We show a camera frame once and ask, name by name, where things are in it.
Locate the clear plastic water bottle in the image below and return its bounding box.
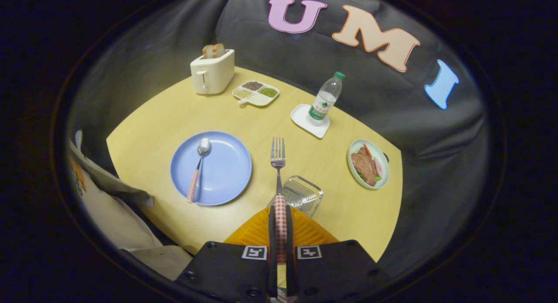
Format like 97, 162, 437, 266
308, 71, 346, 122

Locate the person's beige clothing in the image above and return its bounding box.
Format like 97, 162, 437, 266
68, 129, 193, 281

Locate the blue round plate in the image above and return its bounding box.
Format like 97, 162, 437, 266
170, 131, 252, 206

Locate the white divided snack tray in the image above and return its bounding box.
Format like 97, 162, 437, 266
232, 80, 280, 108

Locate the plate of meat and vegetables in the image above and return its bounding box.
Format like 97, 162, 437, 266
347, 139, 390, 190

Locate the white toaster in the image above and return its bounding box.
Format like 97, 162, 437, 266
190, 49, 235, 95

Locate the metal wire cutlery rack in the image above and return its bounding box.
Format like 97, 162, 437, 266
268, 176, 323, 218

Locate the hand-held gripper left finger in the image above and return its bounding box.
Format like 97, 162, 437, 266
174, 206, 279, 303

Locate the spoon with red checkered handle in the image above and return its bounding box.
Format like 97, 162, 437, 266
187, 138, 213, 204

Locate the fork with red checkered handle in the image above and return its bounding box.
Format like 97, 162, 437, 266
270, 137, 288, 264

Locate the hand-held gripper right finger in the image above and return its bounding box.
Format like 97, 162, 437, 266
286, 205, 389, 303

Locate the white square coaster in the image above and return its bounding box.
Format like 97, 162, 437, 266
290, 103, 330, 139

